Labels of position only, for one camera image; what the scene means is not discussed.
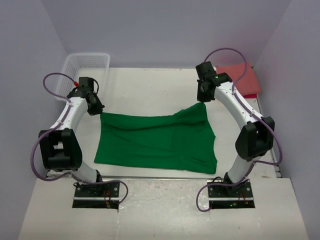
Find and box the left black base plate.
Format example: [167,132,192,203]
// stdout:
[72,182,120,210]

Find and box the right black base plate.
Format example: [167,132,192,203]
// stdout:
[207,180,256,210]

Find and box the folded red t shirt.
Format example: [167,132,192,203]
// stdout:
[243,93,258,99]

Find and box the white plastic basket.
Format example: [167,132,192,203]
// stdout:
[61,52,111,99]

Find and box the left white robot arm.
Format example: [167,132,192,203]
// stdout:
[30,77,105,197]

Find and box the green t shirt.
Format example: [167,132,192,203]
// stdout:
[94,102,218,175]

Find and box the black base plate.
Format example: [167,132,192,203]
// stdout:
[72,182,120,210]
[207,180,256,210]

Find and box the folded pink t shirt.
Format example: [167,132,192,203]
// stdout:
[216,62,261,96]

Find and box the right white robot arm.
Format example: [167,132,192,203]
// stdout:
[195,61,275,197]

